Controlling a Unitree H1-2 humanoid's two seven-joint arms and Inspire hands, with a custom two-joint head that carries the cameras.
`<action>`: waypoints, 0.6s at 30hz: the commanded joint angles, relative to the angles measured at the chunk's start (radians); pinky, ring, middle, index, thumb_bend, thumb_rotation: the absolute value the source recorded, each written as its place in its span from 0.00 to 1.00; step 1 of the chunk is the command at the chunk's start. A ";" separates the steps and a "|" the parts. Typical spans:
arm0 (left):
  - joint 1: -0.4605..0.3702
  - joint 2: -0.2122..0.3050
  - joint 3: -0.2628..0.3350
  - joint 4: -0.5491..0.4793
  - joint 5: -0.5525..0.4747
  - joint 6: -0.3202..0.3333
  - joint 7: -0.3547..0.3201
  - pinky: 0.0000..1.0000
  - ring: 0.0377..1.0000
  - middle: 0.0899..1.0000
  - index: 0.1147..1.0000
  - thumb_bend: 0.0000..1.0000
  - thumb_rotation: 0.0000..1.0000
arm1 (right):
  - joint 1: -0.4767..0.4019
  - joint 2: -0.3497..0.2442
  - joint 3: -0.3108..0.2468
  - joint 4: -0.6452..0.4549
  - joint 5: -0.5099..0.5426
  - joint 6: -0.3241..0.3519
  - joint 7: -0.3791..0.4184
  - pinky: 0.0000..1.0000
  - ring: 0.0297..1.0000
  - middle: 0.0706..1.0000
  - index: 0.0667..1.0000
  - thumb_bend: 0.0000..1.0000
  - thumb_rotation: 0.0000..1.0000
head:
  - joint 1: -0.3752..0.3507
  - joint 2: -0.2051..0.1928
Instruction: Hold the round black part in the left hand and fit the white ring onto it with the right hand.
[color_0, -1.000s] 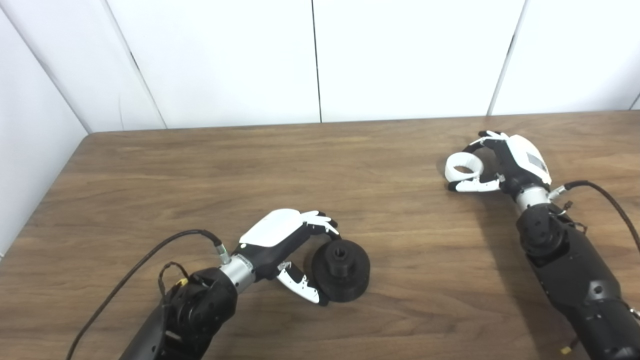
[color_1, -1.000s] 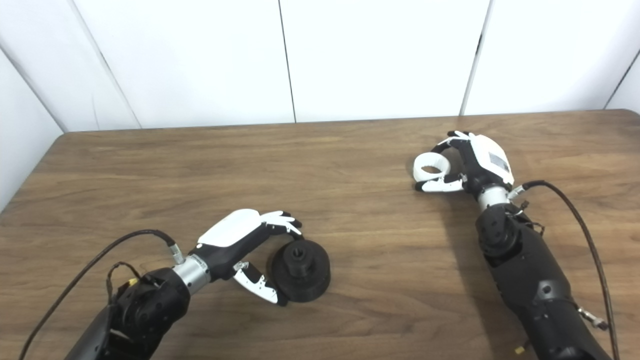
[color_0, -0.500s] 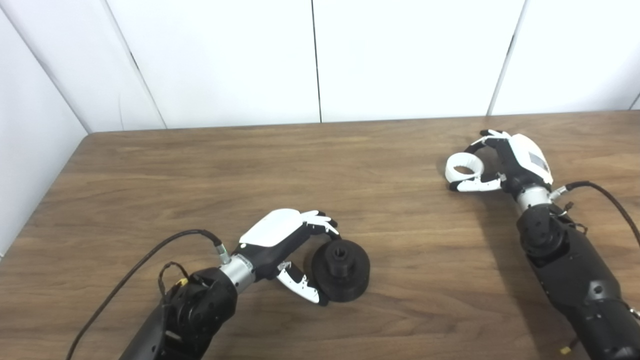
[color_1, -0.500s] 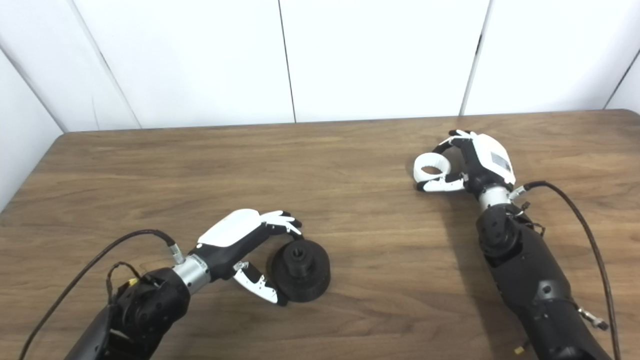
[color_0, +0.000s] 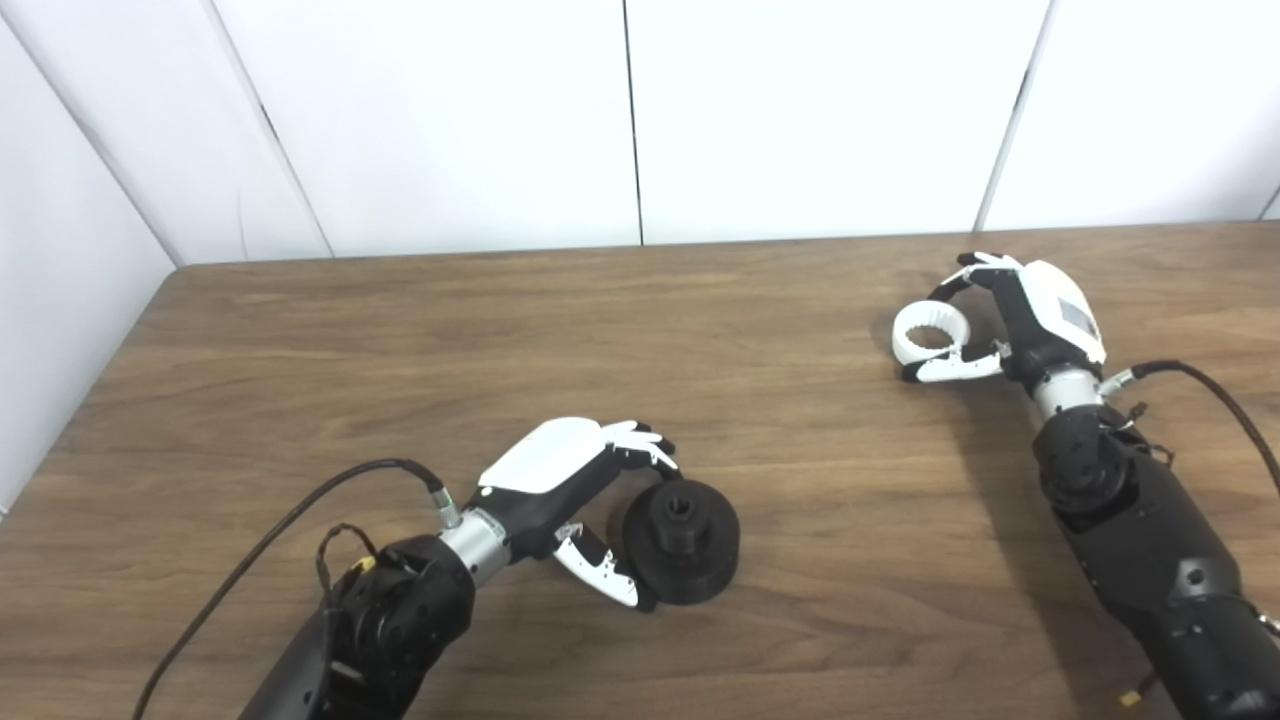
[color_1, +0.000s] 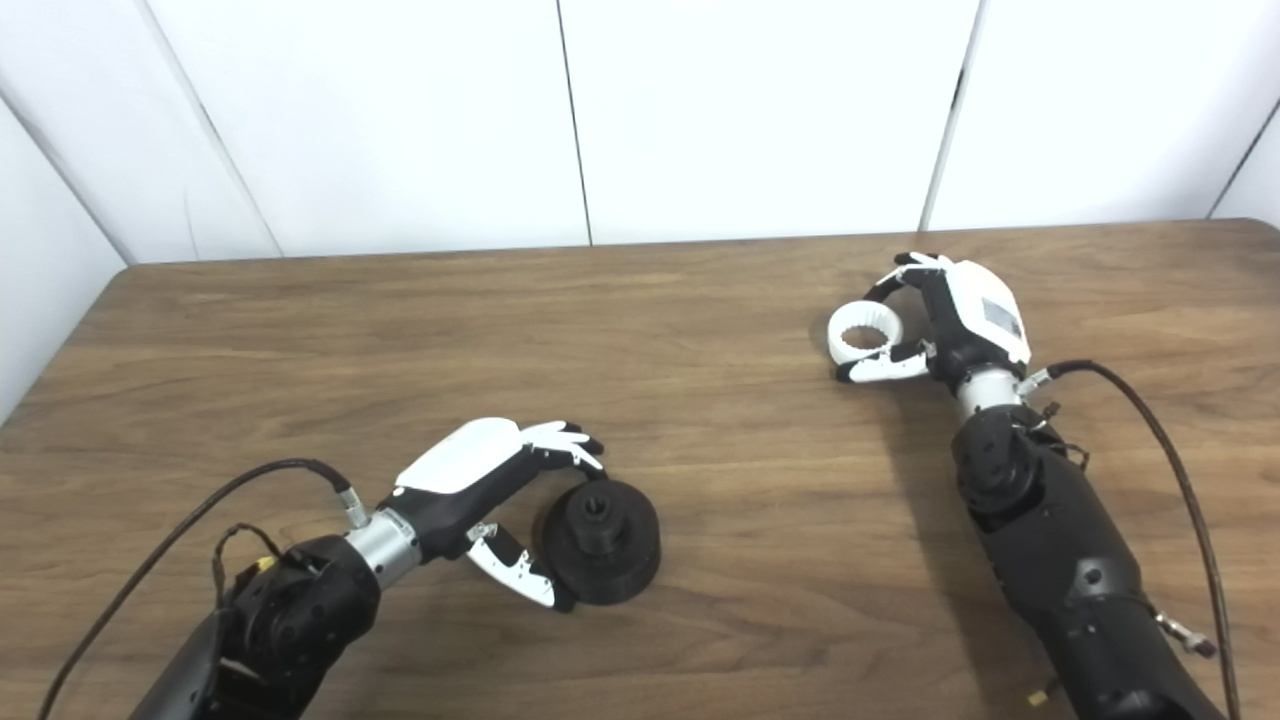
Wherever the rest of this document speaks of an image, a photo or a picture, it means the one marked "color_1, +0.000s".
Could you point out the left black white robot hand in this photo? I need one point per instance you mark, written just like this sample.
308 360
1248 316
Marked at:
465 460

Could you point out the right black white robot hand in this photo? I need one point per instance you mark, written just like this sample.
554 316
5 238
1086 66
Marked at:
975 320

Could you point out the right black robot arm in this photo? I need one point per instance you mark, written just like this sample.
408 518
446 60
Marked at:
1070 560

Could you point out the round black plastic part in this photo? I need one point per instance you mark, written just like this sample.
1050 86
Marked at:
615 565

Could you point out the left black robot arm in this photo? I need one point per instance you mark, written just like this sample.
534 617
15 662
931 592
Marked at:
295 620

